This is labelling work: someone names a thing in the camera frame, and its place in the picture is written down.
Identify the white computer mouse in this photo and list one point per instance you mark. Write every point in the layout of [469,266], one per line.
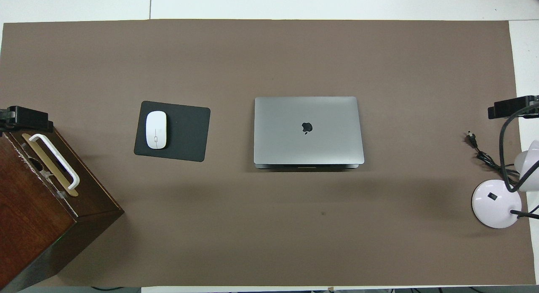
[156,129]

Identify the large brown table mat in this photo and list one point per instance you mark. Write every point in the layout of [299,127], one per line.
[294,53]

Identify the brown wooden box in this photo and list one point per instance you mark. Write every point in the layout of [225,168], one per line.
[25,209]

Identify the silver laptop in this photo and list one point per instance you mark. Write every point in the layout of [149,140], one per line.
[286,124]

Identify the black mouse pad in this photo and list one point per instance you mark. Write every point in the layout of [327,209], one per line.
[185,133]

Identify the white desk lamp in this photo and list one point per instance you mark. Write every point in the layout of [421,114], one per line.
[494,209]

